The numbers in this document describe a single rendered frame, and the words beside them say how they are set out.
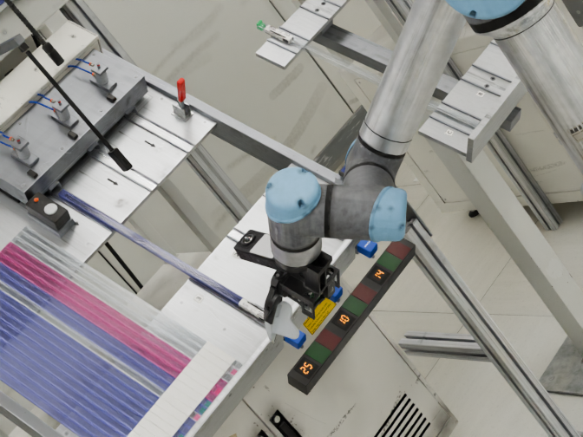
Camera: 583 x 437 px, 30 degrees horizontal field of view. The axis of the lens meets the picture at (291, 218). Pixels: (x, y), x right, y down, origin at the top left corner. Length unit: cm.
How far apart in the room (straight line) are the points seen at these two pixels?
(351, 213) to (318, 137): 288
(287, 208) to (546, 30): 40
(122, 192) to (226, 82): 212
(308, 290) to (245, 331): 27
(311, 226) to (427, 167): 179
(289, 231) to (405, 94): 25
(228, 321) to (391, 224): 50
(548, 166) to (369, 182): 148
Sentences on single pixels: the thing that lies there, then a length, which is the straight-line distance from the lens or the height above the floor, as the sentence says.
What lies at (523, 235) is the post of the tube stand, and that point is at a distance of 234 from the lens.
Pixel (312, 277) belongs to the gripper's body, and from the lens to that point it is 159.
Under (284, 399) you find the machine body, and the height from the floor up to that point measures 46.
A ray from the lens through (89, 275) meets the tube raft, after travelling 196.
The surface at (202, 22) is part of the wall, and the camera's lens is 414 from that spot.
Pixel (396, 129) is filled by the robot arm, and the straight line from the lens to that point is 154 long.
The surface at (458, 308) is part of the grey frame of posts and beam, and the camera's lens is 214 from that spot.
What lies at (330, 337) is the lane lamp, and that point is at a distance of 187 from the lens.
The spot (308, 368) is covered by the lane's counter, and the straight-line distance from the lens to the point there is 184.
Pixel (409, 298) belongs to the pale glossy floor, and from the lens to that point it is 322.
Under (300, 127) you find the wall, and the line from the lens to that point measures 430.
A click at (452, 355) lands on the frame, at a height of 29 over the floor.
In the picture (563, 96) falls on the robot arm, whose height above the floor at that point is 94.
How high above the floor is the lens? 150
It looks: 21 degrees down
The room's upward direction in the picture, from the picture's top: 39 degrees counter-clockwise
